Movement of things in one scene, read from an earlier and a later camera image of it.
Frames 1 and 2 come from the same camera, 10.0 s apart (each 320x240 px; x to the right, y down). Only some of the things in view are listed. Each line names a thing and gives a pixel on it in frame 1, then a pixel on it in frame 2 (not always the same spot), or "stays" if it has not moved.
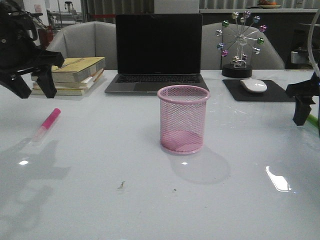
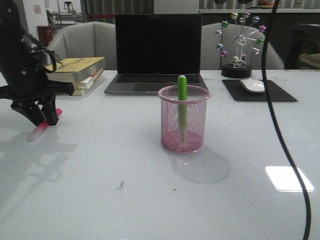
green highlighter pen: (314, 120) -> (182, 108)
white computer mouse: (255, 85) stays
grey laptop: (154, 51) stays
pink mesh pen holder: (182, 117) stays
